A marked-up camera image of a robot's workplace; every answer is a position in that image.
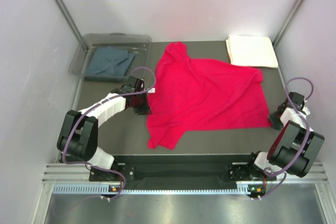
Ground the grey-blue t shirt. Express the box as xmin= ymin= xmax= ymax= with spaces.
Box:
xmin=86 ymin=47 xmax=134 ymax=77

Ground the right aluminium corner post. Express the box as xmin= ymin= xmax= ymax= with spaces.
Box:
xmin=272 ymin=0 xmax=305 ymax=48

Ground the grey slotted cable duct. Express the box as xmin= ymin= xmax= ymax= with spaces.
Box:
xmin=52 ymin=182 xmax=266 ymax=195

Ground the clear plastic bin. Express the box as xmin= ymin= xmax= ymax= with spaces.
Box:
xmin=68 ymin=33 xmax=152 ymax=82

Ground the left aluminium corner post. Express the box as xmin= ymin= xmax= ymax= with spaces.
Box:
xmin=54 ymin=0 xmax=88 ymax=51

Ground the aluminium corner post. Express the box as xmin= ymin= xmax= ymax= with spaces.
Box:
xmin=54 ymin=0 xmax=88 ymax=51
xmin=272 ymin=0 xmax=305 ymax=48

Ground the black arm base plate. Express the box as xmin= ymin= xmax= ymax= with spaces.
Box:
xmin=89 ymin=155 xmax=276 ymax=183

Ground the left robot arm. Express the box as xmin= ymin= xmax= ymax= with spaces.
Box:
xmin=57 ymin=76 xmax=151 ymax=180

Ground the pink t shirt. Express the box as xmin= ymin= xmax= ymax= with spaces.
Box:
xmin=147 ymin=42 xmax=270 ymax=149

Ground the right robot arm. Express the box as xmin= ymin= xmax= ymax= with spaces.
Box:
xmin=245 ymin=92 xmax=324 ymax=180

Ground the folded white t shirt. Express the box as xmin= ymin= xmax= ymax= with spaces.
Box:
xmin=225 ymin=35 xmax=279 ymax=69

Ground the aluminium frame rail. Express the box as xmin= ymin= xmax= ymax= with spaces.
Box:
xmin=41 ymin=162 xmax=329 ymax=185

